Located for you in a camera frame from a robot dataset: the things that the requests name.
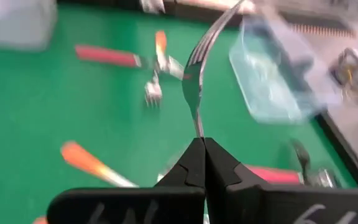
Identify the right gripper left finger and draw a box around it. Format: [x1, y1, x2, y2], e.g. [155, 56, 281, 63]
[47, 138, 206, 224]

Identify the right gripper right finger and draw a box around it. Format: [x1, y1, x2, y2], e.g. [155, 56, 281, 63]
[204, 138, 358, 224]

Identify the green table mat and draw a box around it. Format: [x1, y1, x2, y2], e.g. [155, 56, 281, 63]
[0, 2, 358, 224]

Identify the clear plastic container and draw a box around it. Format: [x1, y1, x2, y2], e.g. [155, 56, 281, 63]
[228, 12, 344, 125]

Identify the white frosted plastic container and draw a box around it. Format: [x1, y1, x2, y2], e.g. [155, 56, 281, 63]
[0, 0, 58, 52]

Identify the pink handled fork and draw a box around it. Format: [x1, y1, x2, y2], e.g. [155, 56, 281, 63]
[244, 164, 338, 189]
[75, 43, 186, 80]

